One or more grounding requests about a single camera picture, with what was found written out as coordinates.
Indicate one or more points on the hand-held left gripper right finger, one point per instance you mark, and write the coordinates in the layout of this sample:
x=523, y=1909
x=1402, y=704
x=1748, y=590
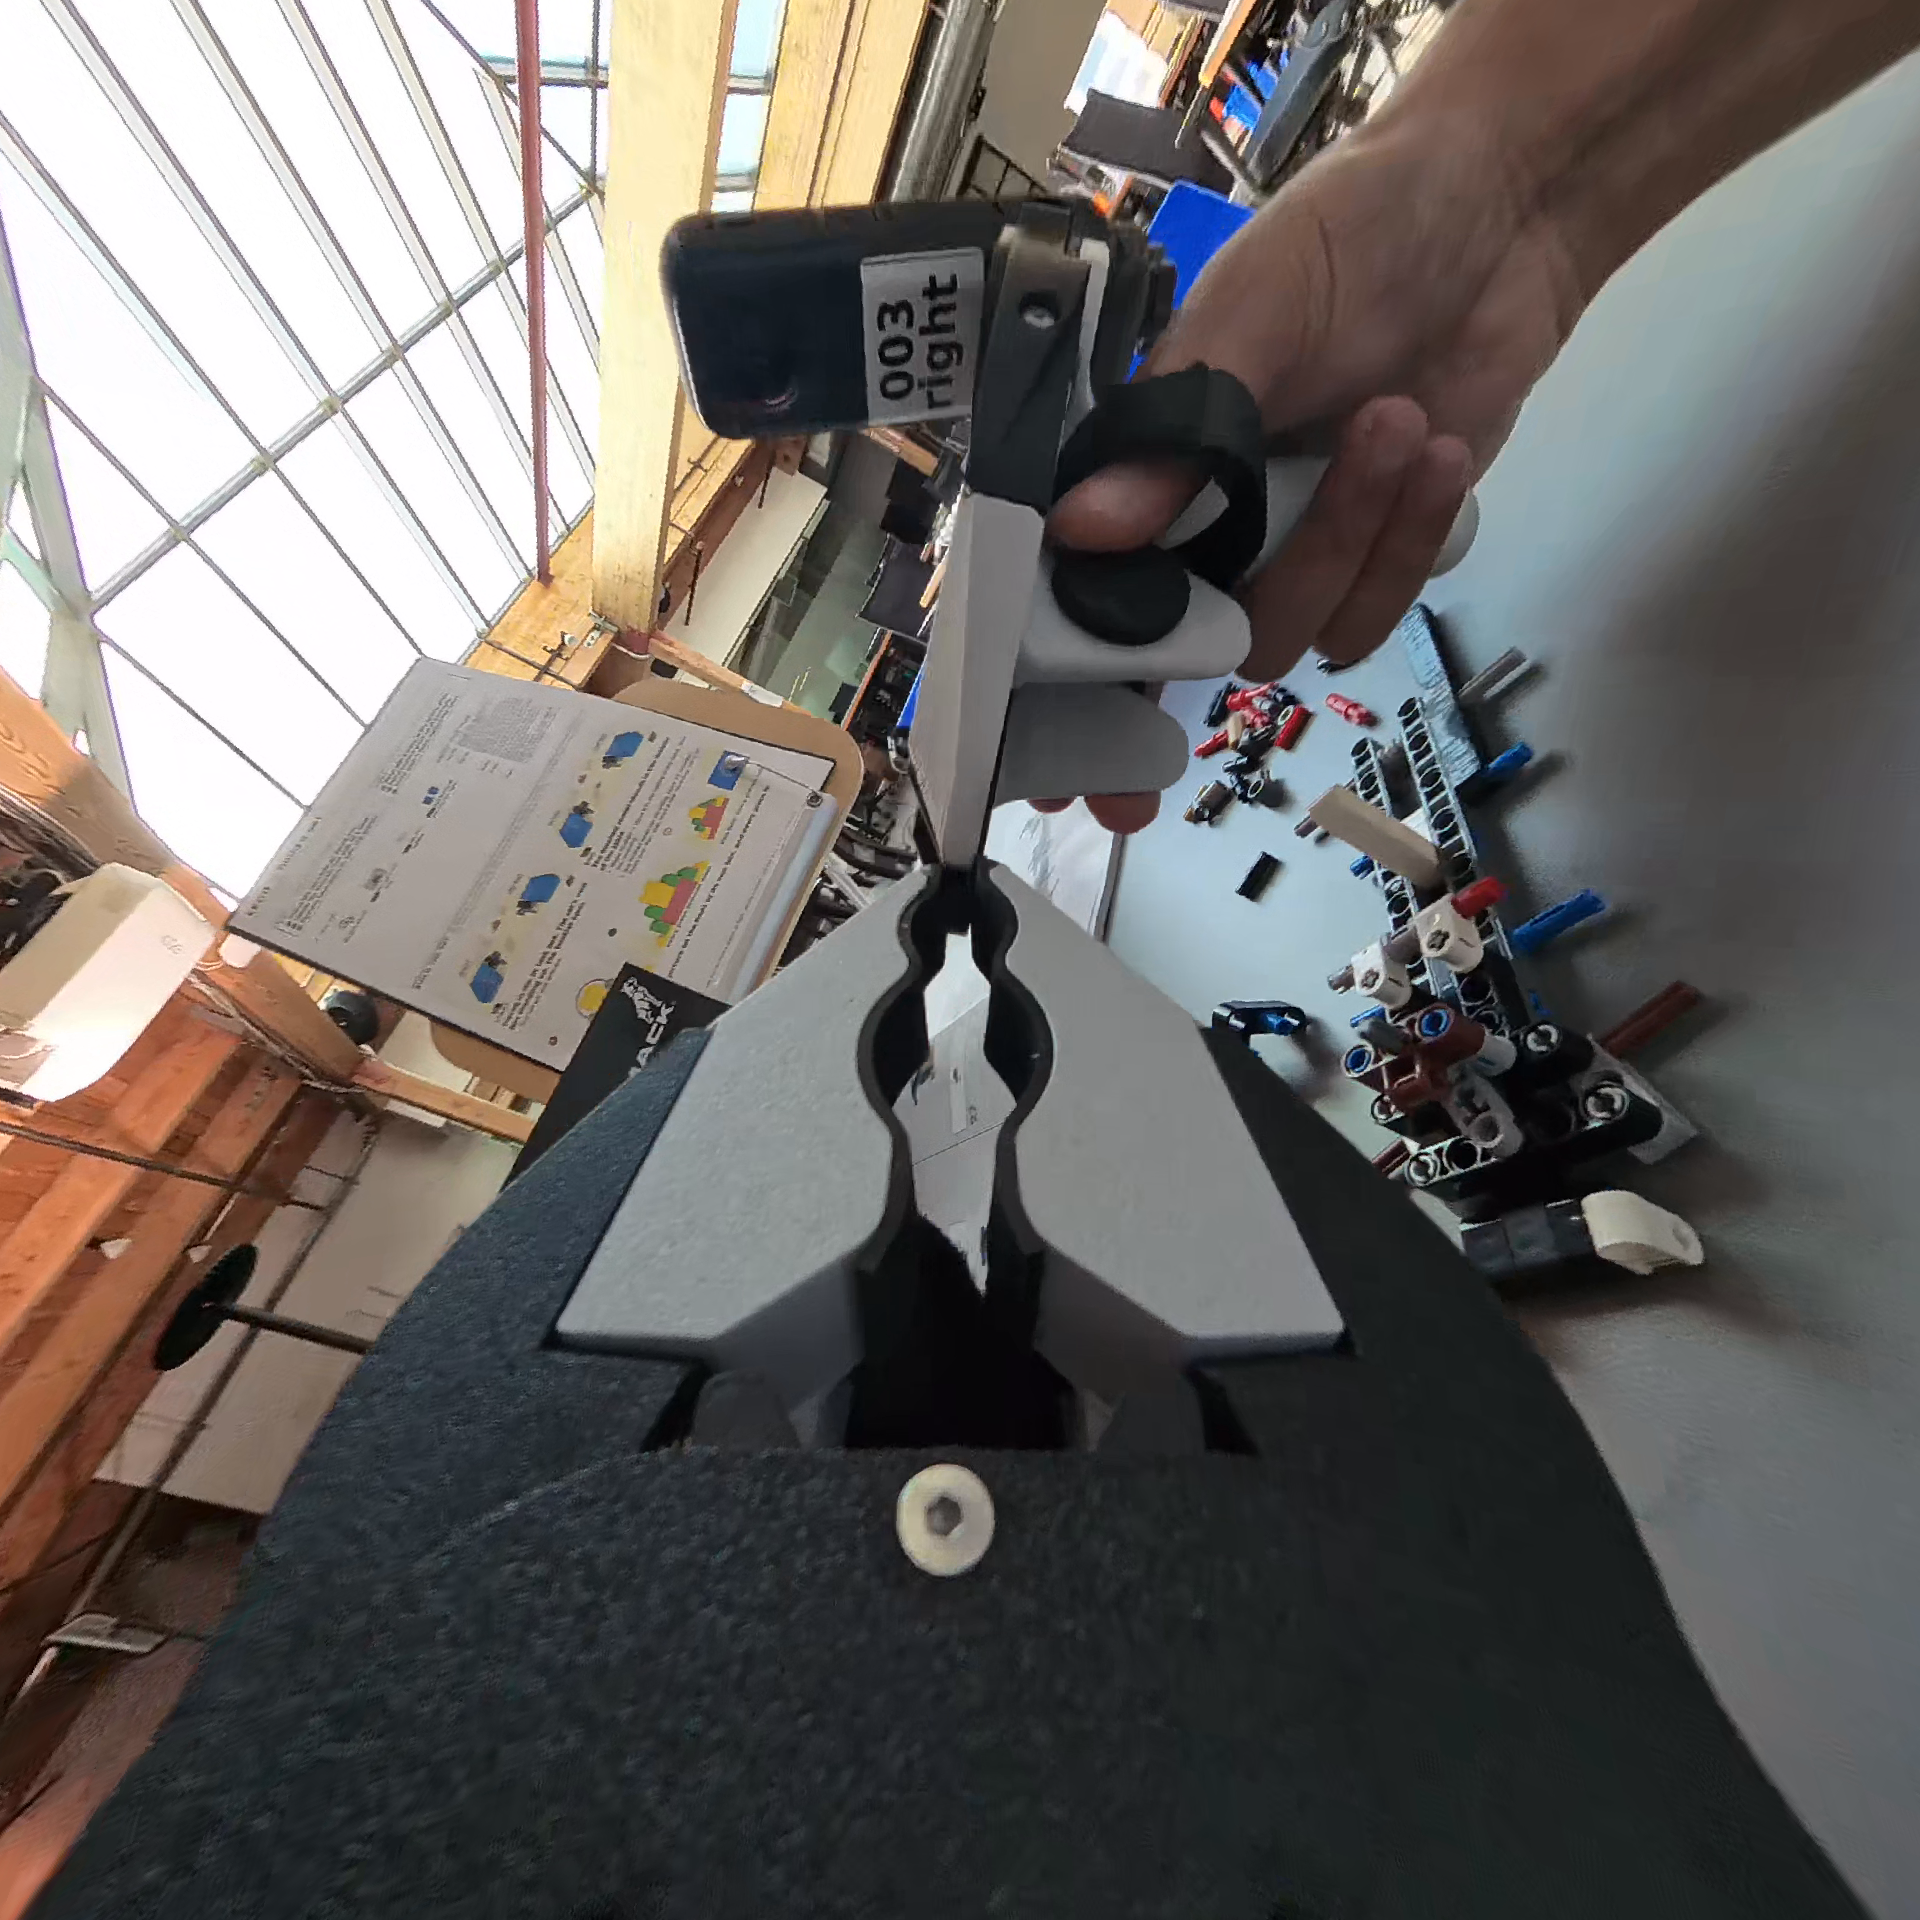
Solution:
x=1155, y=1172

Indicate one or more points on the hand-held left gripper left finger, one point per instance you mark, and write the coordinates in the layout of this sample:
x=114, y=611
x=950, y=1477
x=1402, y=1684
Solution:
x=750, y=1172

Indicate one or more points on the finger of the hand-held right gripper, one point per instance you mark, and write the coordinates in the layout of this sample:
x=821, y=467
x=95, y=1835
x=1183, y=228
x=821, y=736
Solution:
x=974, y=662

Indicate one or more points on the person's right forearm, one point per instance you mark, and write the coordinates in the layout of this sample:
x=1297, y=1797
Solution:
x=1694, y=107

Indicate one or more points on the person's right hand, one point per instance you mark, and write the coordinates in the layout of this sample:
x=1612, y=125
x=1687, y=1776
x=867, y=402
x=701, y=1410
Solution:
x=1381, y=285

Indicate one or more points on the wooden beam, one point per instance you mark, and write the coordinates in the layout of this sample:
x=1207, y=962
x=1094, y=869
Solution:
x=662, y=300

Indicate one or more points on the wooden clipboard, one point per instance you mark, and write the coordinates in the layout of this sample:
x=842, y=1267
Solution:
x=820, y=751

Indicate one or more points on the blue and black toy brick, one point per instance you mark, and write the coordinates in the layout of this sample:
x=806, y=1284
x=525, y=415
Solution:
x=1260, y=1018

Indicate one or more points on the black box with white print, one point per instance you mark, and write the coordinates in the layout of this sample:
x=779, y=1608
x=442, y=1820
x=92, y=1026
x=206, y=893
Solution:
x=630, y=1027

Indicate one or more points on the white paper sheet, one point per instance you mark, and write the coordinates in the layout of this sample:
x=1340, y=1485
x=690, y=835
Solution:
x=1074, y=869

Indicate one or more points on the heap of small toy bricks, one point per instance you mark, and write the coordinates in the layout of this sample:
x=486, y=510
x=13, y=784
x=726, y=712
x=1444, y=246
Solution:
x=1253, y=720

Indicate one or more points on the red pipe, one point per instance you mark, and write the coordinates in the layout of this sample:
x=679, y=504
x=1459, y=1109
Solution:
x=531, y=226

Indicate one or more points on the small black toy brick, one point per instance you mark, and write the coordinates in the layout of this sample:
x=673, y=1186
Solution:
x=1260, y=876

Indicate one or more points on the instruction sheet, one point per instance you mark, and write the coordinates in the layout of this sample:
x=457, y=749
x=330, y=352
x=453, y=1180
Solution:
x=525, y=855

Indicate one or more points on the blue crate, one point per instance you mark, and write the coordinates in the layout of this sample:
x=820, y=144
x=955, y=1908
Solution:
x=1202, y=226

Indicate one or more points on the toy brick model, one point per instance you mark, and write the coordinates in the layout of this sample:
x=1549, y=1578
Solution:
x=1559, y=1109

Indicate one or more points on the dark toy brick beam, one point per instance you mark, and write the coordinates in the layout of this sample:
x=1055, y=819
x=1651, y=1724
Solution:
x=1430, y=648

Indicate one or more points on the black and white toy brick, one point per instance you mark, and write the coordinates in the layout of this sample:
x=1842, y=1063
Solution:
x=1628, y=1232

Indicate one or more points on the grey toy axle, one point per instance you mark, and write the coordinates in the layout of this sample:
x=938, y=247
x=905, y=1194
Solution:
x=1493, y=675

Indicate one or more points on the brown toy axle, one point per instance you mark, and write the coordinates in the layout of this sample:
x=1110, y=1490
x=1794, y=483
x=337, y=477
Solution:
x=1651, y=1018

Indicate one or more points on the short blue toy pin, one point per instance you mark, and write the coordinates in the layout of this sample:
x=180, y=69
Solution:
x=1507, y=763

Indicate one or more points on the black round disc on rod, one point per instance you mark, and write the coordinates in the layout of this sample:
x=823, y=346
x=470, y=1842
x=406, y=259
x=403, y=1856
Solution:
x=211, y=1308

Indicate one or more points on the white plastic box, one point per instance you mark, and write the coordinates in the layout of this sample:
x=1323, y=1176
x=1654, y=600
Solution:
x=91, y=974

